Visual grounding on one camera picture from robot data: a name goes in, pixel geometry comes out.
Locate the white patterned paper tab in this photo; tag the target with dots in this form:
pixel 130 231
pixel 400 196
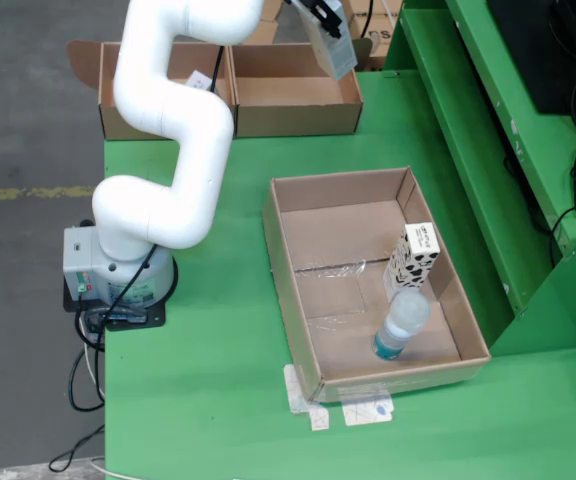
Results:
pixel 295 395
pixel 368 412

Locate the open brown cardboard box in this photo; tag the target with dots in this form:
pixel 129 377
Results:
pixel 293 120
pixel 118 122

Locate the tall white carton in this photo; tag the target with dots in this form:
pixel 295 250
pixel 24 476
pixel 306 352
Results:
pixel 338 55

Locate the cow print carton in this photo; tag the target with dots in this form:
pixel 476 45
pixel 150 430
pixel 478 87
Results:
pixel 413 260

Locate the clear bottle teal label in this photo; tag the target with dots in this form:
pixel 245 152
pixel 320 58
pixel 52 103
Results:
pixel 403 315

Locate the shallow cardboard tray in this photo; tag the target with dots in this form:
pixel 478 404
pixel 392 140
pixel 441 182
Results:
pixel 338 345

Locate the black monitor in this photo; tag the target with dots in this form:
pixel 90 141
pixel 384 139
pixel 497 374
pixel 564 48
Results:
pixel 558 50

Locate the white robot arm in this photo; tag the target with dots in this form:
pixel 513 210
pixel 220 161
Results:
pixel 183 150

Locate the printed cardboard box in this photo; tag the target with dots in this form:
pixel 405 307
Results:
pixel 378 24

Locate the green metal shelf rack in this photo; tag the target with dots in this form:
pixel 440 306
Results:
pixel 468 150

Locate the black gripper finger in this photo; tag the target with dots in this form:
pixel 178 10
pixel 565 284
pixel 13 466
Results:
pixel 327 15

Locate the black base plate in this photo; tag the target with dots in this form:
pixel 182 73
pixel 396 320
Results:
pixel 153 317

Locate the grey robot base box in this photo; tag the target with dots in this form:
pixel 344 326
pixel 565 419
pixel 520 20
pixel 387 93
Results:
pixel 75 260

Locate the small white packet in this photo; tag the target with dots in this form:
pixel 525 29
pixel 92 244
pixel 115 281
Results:
pixel 198 79

